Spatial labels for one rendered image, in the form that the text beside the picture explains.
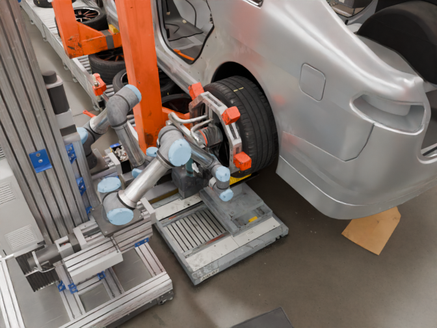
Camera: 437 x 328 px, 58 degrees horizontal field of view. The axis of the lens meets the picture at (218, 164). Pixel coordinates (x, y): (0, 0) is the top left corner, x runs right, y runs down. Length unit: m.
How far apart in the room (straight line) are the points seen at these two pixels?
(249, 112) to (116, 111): 0.79
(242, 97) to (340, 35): 0.76
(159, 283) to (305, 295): 0.99
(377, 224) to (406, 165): 1.42
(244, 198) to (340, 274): 0.87
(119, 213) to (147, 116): 1.03
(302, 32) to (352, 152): 0.62
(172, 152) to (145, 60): 0.94
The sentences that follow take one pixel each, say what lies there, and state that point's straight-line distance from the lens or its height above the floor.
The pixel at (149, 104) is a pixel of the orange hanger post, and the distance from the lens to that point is 2.76.
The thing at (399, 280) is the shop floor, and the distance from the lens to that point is 3.14.
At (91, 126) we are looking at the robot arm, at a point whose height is 1.05.
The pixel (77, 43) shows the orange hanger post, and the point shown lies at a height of 0.67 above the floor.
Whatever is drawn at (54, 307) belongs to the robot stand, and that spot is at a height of 0.21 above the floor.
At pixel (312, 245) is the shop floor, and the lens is 3.13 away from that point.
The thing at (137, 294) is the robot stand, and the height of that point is 0.23.
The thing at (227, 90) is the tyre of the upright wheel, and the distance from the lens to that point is 2.45.
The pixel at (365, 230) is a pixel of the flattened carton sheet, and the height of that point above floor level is 0.01.
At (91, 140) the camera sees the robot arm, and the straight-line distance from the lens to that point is 2.48.
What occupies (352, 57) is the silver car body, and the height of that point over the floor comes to 1.65.
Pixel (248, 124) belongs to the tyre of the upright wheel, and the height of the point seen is 1.06.
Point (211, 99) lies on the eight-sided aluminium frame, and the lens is 2.52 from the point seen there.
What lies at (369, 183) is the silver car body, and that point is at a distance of 2.06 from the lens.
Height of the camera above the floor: 2.42
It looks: 41 degrees down
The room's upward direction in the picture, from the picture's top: straight up
